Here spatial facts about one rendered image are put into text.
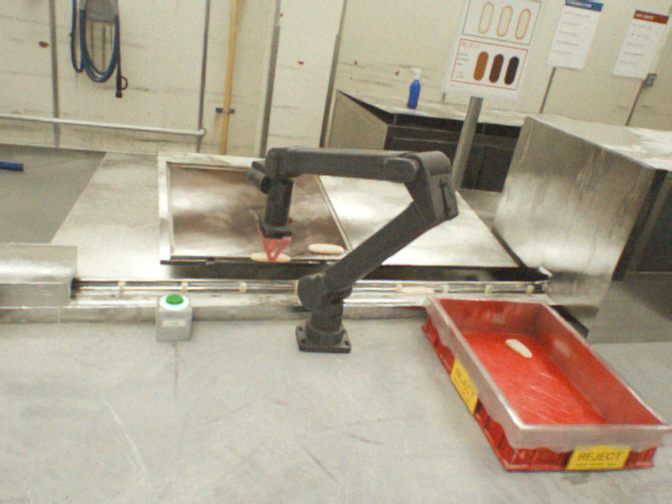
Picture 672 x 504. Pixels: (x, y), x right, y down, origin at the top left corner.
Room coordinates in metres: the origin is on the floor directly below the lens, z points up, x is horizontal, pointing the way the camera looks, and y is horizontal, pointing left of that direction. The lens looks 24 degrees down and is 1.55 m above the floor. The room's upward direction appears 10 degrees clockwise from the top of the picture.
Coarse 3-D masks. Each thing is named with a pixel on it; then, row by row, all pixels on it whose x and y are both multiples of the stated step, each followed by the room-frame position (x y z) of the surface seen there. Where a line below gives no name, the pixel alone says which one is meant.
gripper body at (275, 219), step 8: (272, 208) 1.23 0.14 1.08; (280, 208) 1.23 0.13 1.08; (288, 208) 1.25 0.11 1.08; (264, 216) 1.27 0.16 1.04; (272, 216) 1.23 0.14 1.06; (280, 216) 1.24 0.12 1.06; (288, 216) 1.26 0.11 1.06; (264, 224) 1.23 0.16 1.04; (272, 224) 1.23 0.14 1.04; (280, 224) 1.24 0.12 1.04; (288, 224) 1.26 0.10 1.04; (272, 232) 1.21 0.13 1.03; (280, 232) 1.22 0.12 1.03; (288, 232) 1.22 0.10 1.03
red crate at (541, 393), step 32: (448, 352) 1.11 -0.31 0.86; (480, 352) 1.19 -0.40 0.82; (512, 352) 1.21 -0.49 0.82; (544, 352) 1.24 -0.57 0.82; (512, 384) 1.08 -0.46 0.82; (544, 384) 1.10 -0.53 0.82; (480, 416) 0.93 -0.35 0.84; (544, 416) 0.98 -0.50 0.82; (576, 416) 1.00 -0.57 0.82; (512, 448) 0.82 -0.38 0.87; (544, 448) 0.82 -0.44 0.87
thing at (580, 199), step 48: (528, 144) 1.76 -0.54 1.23; (576, 144) 1.58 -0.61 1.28; (624, 144) 1.58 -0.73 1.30; (528, 192) 1.70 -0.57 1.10; (576, 192) 1.52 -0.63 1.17; (624, 192) 1.38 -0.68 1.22; (528, 240) 1.64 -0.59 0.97; (576, 240) 1.47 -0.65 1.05; (624, 240) 1.33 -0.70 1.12; (576, 288) 1.41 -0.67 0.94; (624, 288) 1.34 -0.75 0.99; (624, 336) 1.37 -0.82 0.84
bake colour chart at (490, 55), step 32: (480, 0) 2.26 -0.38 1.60; (512, 0) 2.29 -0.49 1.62; (544, 0) 2.32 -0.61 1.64; (480, 32) 2.26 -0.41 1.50; (512, 32) 2.30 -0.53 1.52; (448, 64) 2.24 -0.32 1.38; (480, 64) 2.27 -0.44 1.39; (512, 64) 2.31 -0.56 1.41; (480, 96) 2.28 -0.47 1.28; (512, 96) 2.31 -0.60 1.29
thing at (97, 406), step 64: (384, 320) 1.27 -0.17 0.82; (0, 384) 0.80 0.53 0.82; (64, 384) 0.83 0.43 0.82; (128, 384) 0.86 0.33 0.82; (192, 384) 0.89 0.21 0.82; (256, 384) 0.93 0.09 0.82; (320, 384) 0.96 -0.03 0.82; (384, 384) 1.00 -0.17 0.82; (448, 384) 1.04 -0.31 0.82; (640, 384) 1.18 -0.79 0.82; (0, 448) 0.67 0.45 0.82; (64, 448) 0.69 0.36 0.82; (128, 448) 0.71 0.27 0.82; (192, 448) 0.73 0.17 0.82; (256, 448) 0.76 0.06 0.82; (320, 448) 0.78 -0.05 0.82; (384, 448) 0.81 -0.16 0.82; (448, 448) 0.84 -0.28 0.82
